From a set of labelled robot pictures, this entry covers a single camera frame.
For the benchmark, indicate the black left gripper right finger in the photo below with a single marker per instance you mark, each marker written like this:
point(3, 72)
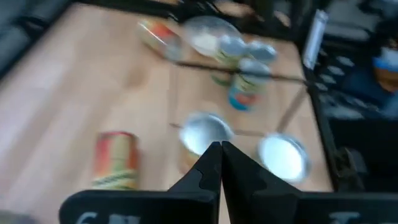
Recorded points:
point(245, 177)

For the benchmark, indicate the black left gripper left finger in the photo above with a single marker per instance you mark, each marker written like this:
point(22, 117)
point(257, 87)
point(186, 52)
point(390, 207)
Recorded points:
point(208, 174)

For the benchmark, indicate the corn tin can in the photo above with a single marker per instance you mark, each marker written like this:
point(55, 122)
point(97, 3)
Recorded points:
point(199, 133)

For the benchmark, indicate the carrots tin can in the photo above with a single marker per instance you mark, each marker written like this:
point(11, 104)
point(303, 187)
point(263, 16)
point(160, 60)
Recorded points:
point(284, 158)

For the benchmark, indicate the tomatoes tin can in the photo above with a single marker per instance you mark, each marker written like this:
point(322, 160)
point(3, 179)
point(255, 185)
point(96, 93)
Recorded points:
point(247, 90)

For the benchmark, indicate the pineapple tin can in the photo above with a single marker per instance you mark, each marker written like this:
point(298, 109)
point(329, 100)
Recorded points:
point(115, 161)

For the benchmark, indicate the silver topped tin can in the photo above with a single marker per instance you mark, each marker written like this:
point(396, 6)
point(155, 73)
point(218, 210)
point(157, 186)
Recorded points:
point(262, 51)

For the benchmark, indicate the oranges tin can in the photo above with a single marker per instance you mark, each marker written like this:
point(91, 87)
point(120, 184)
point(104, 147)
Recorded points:
point(231, 46)

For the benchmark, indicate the red orange tin can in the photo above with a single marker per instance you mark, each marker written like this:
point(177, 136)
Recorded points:
point(158, 37)

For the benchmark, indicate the clear bowl of grains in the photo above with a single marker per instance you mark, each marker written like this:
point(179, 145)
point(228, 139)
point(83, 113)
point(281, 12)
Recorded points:
point(203, 39)

